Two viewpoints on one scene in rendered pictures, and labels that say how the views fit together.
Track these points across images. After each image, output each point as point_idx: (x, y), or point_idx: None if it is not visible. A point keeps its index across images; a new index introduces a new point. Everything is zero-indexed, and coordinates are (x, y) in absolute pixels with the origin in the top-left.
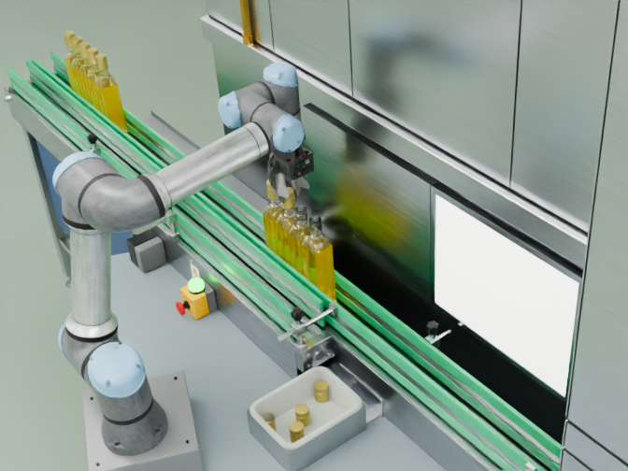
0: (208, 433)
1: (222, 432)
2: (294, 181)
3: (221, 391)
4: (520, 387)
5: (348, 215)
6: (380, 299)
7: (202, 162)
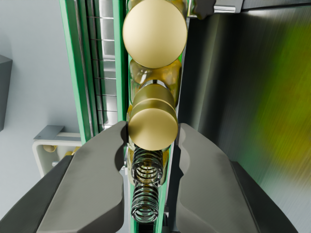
0: (17, 105)
1: (28, 111)
2: (182, 171)
3: (43, 76)
4: None
5: (243, 155)
6: (208, 120)
7: None
